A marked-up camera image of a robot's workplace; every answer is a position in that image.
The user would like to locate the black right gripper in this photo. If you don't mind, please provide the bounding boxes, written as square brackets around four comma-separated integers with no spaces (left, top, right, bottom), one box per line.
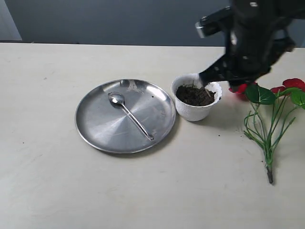
[198,0,295,86]

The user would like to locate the artificial plant with red flowers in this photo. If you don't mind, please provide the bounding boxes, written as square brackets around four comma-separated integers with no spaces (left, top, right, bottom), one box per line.
[229,78,305,185]

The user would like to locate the white textured flower pot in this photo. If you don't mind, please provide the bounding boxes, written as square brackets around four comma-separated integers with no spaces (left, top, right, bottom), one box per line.
[171,73,222,122]

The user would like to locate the dark potting soil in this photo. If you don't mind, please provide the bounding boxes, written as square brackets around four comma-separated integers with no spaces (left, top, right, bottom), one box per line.
[175,85,215,106]

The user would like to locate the steel spoon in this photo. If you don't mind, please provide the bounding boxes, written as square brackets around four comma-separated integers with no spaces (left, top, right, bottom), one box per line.
[108,92,154,141]

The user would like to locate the round steel plate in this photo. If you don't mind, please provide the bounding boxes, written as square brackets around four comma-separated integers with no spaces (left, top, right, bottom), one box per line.
[75,79,176,154]

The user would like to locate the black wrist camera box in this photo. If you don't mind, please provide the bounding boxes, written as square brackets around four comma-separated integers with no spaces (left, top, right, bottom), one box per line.
[195,6,233,38]

